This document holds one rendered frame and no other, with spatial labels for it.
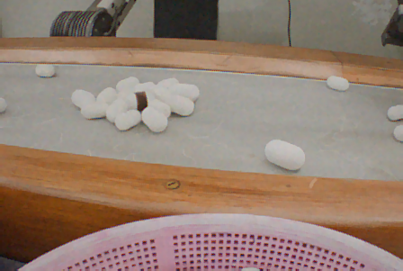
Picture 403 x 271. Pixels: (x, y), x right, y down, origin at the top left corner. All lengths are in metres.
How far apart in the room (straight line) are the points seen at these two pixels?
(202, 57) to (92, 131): 0.26
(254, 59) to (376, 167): 0.29
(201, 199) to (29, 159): 0.14
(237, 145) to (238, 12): 2.13
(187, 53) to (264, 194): 0.37
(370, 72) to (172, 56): 0.33
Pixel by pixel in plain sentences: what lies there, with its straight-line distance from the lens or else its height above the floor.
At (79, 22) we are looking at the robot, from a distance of 0.84.
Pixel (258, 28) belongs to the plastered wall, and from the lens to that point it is 2.47.
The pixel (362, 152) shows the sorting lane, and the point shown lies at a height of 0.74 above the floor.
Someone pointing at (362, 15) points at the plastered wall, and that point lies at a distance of 2.61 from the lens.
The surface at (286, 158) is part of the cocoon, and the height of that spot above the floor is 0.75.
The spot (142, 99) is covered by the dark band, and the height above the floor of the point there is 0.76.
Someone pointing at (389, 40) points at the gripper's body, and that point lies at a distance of 0.45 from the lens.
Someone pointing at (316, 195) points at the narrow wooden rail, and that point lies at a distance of 0.25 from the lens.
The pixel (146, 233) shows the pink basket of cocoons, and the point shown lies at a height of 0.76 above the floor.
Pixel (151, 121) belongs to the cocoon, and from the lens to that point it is 0.35.
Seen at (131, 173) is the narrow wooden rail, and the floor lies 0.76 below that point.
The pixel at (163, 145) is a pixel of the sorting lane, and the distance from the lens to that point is 0.34.
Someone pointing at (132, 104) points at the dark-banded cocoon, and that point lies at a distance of 0.40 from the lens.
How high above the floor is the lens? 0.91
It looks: 26 degrees down
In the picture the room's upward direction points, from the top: 2 degrees clockwise
